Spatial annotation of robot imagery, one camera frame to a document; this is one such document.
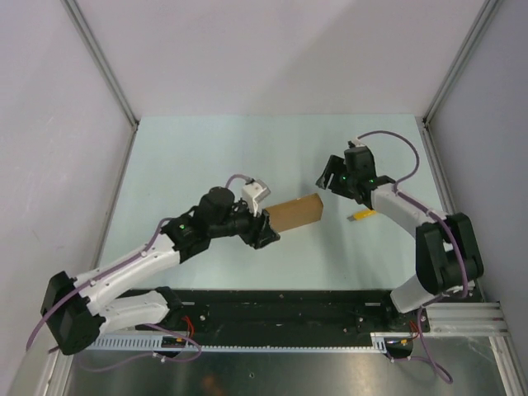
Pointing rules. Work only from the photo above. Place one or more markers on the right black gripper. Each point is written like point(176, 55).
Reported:
point(335, 165)

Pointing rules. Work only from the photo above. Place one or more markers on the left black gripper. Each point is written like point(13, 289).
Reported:
point(259, 233)

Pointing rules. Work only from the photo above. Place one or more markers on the brown cardboard express box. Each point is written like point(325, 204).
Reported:
point(296, 213)

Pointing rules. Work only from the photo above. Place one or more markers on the yellow utility knife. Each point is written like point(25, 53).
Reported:
point(360, 215)

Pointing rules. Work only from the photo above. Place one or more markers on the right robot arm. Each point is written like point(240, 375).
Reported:
point(447, 258)

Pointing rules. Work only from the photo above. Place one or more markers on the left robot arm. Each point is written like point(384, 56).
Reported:
point(79, 309)

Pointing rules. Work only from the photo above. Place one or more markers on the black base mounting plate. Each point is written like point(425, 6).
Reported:
point(310, 337)

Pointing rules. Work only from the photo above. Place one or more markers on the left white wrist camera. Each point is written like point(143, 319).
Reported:
point(254, 192)

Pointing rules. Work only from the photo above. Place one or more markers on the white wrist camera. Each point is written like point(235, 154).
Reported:
point(356, 144)
point(254, 192)

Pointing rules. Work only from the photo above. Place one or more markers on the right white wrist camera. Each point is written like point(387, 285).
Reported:
point(356, 144)

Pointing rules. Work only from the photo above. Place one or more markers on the right aluminium side rail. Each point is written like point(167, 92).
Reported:
point(437, 170)

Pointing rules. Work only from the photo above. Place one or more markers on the aluminium front cross rail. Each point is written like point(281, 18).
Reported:
point(444, 318)

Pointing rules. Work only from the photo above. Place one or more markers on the right aluminium frame post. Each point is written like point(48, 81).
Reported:
point(470, 43)

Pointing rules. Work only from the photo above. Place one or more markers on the aluminium frame post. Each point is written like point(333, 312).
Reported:
point(470, 43)
point(82, 26)

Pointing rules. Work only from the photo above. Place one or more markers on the left aluminium frame post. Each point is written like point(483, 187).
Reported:
point(82, 26)

